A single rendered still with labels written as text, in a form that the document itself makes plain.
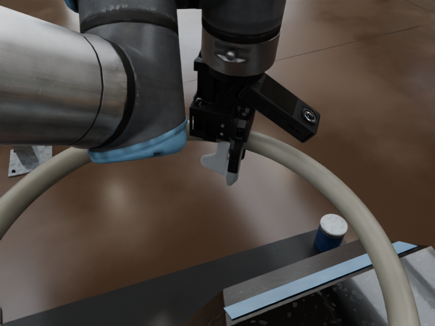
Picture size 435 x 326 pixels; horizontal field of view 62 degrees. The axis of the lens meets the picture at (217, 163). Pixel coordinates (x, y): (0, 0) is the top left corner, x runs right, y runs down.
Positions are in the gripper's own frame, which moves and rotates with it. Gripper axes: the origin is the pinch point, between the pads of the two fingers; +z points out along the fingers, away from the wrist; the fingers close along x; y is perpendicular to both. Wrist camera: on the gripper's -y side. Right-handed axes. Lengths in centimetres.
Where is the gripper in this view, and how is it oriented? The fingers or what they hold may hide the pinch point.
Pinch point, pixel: (237, 169)
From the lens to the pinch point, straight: 59.4
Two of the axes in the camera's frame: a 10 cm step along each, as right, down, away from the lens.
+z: -0.6, 6.6, 7.5
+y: -9.6, -2.4, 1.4
